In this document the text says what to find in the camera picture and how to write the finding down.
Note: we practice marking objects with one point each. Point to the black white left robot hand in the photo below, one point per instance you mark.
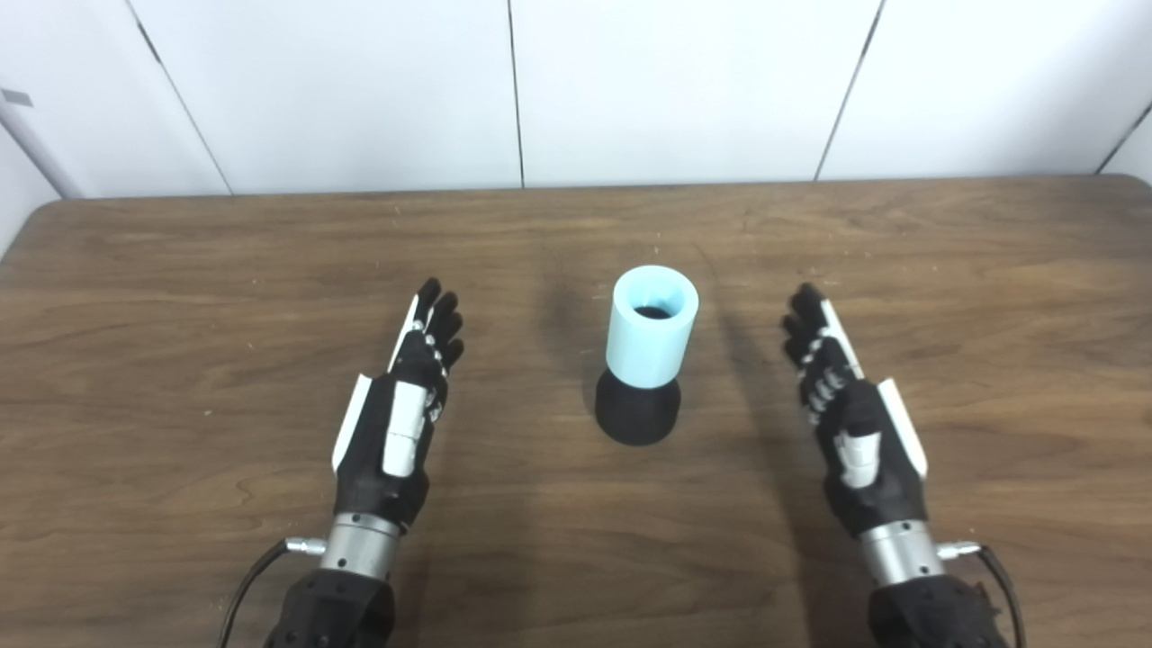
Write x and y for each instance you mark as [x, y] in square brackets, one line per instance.
[378, 477]

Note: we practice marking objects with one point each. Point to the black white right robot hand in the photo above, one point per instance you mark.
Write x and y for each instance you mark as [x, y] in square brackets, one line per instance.
[877, 495]

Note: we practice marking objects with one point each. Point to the black flared nozzle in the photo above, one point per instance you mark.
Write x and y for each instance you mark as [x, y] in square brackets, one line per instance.
[634, 418]

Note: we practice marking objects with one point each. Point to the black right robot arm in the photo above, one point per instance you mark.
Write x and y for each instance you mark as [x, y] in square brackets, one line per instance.
[927, 603]

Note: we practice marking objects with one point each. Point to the white wall corner post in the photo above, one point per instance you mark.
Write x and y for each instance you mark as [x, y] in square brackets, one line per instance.
[40, 148]

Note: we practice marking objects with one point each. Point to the grey sticker on post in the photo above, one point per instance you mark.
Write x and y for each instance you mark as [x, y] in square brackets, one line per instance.
[16, 97]

